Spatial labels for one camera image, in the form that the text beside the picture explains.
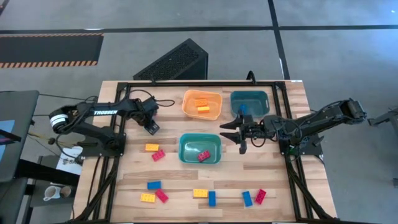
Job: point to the black aluminium table frame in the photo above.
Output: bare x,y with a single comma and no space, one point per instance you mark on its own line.
202,84

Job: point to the brown cup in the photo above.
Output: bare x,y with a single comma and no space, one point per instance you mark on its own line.
66,192

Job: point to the black curved hook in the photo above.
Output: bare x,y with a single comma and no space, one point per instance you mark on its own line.
248,77

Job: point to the black mesh computer case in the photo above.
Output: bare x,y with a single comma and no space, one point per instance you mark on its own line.
174,62

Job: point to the yellow plastic bin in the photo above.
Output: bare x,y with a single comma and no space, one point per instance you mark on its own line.
214,102

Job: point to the black hazard-striped floor mat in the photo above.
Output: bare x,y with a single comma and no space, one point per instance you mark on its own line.
46,49

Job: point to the white paper sheet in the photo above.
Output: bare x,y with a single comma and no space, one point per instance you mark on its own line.
70,161

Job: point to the blue toy block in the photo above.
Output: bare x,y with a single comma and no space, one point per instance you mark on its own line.
243,108
247,198
212,198
154,185

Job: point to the green plastic bin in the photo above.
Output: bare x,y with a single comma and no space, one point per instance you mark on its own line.
191,149

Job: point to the white mug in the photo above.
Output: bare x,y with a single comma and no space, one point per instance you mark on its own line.
51,192

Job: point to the grey-blue plastic bin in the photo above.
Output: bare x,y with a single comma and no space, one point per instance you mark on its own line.
258,104

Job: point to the red toy block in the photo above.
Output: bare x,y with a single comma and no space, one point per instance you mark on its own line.
260,196
158,155
162,196
203,155

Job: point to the dark grey desk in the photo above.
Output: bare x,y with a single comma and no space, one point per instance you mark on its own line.
21,109

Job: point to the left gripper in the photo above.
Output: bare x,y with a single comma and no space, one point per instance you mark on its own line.
151,124

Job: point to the yellow toy block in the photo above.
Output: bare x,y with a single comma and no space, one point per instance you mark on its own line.
200,193
151,147
147,198
200,102
203,109

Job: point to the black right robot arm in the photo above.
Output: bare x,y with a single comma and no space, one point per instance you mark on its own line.
326,115

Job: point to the grey side table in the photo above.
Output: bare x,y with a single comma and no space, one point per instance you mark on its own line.
37,199

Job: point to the laptop with blue screen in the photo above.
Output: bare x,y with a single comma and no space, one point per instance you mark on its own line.
6,127

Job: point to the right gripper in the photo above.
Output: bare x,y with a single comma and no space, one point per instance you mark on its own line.
252,129

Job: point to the black stand leg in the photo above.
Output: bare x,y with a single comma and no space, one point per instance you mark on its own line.
385,118

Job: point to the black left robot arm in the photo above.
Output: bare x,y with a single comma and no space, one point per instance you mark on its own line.
105,112

